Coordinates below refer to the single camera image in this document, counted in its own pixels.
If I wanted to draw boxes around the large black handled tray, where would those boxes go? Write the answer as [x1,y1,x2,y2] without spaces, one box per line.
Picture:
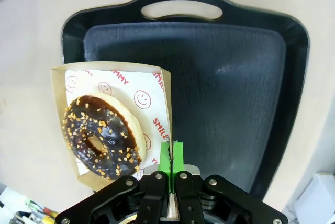
[61,0,311,200]

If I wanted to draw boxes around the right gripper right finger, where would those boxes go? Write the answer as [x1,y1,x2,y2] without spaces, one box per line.
[171,141,288,224]

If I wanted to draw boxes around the colourful cable clutter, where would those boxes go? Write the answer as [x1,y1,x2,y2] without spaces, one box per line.
[0,184,60,224]

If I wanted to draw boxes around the white smiley print paper liner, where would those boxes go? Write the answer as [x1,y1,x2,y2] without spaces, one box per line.
[64,69,171,180]

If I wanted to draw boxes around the kraft cardboard food box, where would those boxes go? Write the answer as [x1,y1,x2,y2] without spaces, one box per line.
[50,61,174,192]

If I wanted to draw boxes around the chocolate donut with nut bits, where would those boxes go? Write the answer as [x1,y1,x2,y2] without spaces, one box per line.
[62,92,146,181]

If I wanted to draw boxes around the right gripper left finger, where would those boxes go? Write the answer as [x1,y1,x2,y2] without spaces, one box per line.
[55,142,174,224]

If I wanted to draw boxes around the white box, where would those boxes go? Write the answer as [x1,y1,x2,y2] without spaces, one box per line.
[294,172,335,224]

